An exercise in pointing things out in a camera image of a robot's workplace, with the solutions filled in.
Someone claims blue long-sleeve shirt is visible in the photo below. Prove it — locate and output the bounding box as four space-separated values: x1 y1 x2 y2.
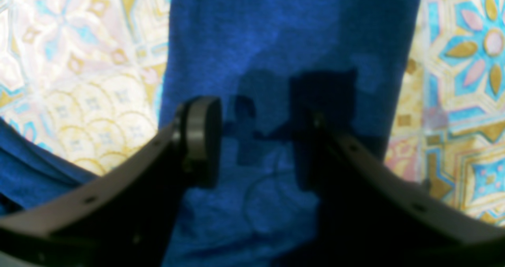
0 0 423 267

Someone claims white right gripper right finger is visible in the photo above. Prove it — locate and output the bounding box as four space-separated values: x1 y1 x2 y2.
300 111 504 267

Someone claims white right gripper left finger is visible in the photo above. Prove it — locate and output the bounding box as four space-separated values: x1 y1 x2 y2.
1 97 222 267

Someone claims patterned tile tablecloth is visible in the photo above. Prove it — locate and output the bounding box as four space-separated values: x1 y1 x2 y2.
1 0 504 226

